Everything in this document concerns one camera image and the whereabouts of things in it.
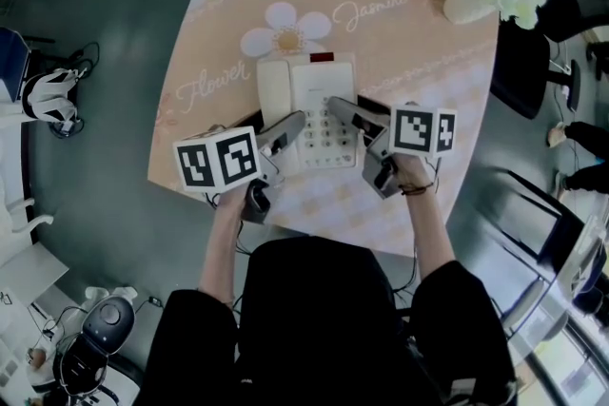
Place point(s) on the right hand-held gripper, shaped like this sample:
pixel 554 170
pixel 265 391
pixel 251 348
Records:
pixel 421 130

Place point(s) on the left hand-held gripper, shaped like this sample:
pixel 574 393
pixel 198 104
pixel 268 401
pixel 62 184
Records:
pixel 214 161

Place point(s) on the cream telephone base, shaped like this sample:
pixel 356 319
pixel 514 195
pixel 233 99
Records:
pixel 323 78

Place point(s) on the person's right forearm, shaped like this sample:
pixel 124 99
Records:
pixel 428 228

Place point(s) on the person's left forearm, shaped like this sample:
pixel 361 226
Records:
pixel 221 242

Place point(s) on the black wrist band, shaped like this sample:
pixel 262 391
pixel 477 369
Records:
pixel 414 190

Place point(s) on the black mesh office chair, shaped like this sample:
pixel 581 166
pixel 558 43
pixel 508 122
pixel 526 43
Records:
pixel 518 71

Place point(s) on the person's black shirt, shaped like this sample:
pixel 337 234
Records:
pixel 323 323

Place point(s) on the grey white backpack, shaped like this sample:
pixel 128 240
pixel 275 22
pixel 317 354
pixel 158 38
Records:
pixel 47 97

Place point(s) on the white dressing table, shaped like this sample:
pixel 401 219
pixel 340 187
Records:
pixel 9 157

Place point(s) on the blue chair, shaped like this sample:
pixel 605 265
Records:
pixel 12 57

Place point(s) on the black frame glass desk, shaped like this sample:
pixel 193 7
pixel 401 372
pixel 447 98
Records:
pixel 528 228

